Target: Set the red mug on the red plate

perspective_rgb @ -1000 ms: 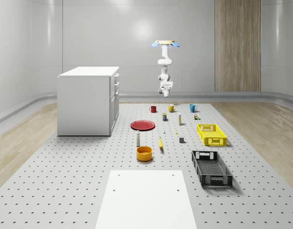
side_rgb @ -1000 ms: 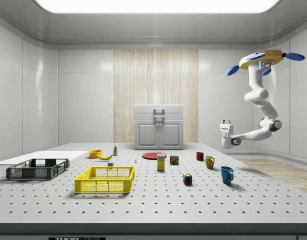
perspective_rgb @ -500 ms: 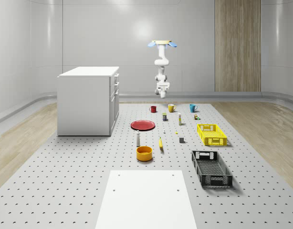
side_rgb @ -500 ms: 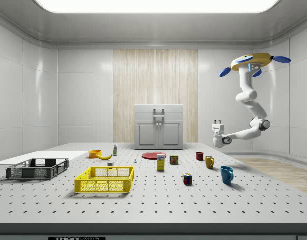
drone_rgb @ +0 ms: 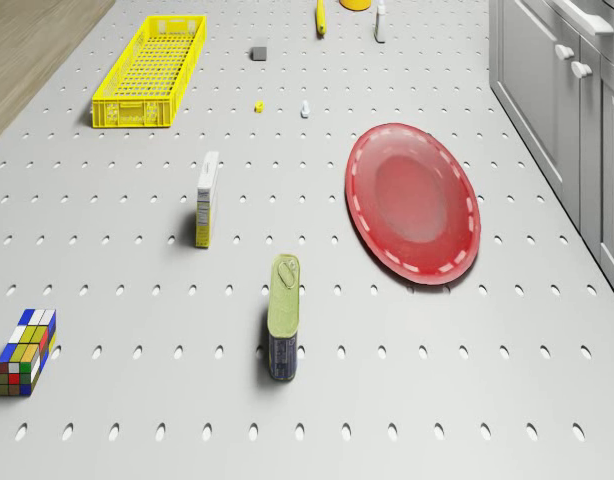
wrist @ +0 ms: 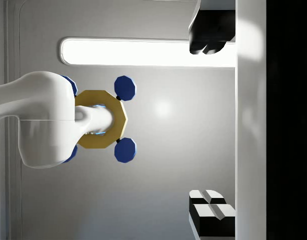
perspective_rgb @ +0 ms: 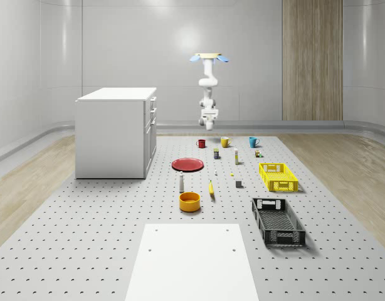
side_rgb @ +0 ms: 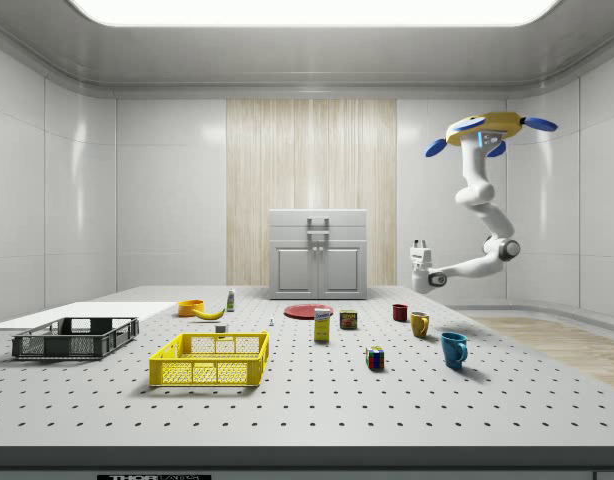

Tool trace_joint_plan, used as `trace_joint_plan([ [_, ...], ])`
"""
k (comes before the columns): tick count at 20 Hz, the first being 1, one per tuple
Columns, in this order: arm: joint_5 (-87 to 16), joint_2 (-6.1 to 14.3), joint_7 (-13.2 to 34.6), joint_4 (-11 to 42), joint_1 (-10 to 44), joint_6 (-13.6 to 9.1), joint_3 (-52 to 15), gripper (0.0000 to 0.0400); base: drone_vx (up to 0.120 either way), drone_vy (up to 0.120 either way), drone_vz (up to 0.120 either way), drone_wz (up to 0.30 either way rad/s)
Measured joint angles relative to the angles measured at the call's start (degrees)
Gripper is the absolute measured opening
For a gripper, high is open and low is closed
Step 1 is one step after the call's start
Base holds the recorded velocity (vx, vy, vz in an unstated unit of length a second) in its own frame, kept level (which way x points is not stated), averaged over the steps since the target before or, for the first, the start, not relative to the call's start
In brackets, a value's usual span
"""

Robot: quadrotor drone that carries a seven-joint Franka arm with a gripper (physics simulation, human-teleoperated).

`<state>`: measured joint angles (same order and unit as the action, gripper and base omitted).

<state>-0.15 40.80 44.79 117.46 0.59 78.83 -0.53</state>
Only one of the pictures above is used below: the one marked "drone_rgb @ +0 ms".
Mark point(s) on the white cabinet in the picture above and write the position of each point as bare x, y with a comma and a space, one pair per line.
552, 90

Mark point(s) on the puzzle cube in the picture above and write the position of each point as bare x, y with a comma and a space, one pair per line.
24, 355

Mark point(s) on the white and yellow box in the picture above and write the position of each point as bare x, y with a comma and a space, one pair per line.
207, 200

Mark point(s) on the red plate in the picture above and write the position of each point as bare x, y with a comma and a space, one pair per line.
412, 205

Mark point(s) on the flat-sided can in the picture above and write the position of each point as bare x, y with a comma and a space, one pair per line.
283, 310

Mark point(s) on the small white bottle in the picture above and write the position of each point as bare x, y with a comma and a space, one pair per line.
380, 25

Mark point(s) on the small white bolt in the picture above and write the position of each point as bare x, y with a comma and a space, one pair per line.
305, 110

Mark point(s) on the yellow bowl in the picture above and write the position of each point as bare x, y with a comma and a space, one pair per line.
355, 4

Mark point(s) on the yellow basket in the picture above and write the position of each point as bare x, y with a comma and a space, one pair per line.
129, 116

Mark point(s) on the banana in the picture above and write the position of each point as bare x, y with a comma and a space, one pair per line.
320, 20

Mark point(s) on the grey cube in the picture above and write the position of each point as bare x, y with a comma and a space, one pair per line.
259, 54

